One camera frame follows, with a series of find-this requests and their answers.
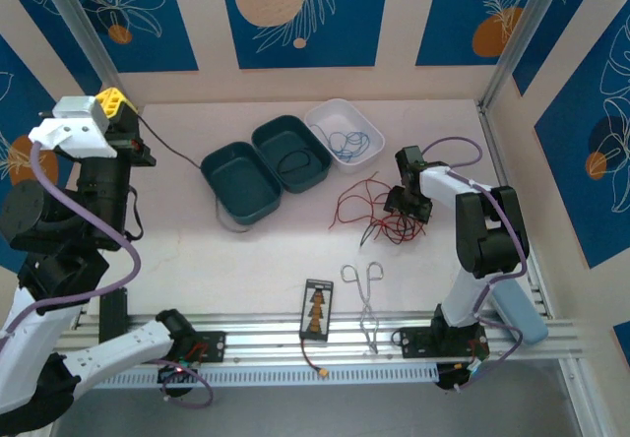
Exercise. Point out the small teal plastic container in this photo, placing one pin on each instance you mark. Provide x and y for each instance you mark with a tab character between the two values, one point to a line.
295	137

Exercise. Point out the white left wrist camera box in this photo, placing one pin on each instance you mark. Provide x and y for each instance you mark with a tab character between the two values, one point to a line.
74	132

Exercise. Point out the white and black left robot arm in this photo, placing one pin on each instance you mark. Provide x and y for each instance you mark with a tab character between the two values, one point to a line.
113	353

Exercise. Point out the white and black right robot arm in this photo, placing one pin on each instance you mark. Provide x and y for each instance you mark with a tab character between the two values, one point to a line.
492	235

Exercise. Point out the small black controller board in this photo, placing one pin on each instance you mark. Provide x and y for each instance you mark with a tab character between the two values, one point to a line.
458	370
177	372

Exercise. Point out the aluminium side rail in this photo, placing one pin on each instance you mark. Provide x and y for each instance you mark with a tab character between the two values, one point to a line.
494	137

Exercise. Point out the light blue case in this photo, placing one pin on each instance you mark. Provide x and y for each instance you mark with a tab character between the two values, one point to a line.
522	319

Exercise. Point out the black bracket on rail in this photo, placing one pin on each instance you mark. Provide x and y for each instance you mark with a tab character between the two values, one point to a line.
114	319

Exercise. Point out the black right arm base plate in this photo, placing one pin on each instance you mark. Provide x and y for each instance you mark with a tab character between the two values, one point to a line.
416	341

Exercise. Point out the black board with orange connectors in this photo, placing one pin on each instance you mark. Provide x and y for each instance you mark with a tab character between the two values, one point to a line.
315	309

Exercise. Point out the white plastic container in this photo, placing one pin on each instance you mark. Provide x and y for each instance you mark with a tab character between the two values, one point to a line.
344	117

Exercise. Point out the aluminium corner post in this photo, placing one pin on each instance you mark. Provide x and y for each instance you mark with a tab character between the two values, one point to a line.
522	33
79	18

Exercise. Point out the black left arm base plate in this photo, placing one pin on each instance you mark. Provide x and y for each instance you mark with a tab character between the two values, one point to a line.
214	346

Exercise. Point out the aluminium rail frame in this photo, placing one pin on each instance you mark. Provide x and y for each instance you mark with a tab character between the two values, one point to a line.
275	331

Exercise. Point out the large teal plastic container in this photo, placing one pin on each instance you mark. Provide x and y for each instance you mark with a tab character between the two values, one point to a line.
241	186

